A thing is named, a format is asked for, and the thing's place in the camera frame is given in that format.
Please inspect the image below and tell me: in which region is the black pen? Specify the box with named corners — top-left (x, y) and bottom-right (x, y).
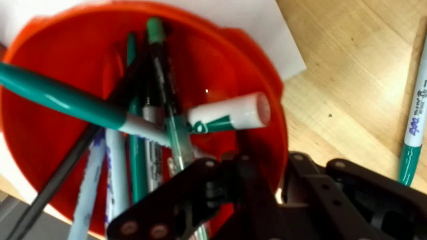
top-left (5, 123), bottom-right (102, 240)

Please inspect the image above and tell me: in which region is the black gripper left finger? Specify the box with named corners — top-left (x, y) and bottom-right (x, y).
top-left (105, 155), bottom-right (285, 240)

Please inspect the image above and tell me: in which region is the white blue pen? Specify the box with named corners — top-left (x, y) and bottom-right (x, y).
top-left (65, 132), bottom-right (109, 240)

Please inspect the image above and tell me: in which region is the big red mug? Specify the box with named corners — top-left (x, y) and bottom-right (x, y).
top-left (0, 1), bottom-right (290, 237)

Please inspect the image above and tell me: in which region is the marker with white cap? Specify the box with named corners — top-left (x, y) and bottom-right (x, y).
top-left (185, 91), bottom-right (272, 135)

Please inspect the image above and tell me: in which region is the teal capped marker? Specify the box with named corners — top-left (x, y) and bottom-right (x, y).
top-left (0, 60), bottom-right (173, 149)

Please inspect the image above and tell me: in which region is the green white marker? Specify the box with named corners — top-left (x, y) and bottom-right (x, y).
top-left (396, 31), bottom-right (427, 188)

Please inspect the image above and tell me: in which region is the slim green marker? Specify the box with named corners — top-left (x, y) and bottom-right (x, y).
top-left (125, 32), bottom-right (149, 205)

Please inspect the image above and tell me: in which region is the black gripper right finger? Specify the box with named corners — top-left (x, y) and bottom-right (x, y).
top-left (281, 151), bottom-right (427, 240)

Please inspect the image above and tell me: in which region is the green capped black marker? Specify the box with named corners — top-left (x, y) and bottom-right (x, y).
top-left (143, 16), bottom-right (210, 240)

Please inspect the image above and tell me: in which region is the white paper sheet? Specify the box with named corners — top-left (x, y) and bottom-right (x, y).
top-left (0, 0), bottom-right (308, 211)

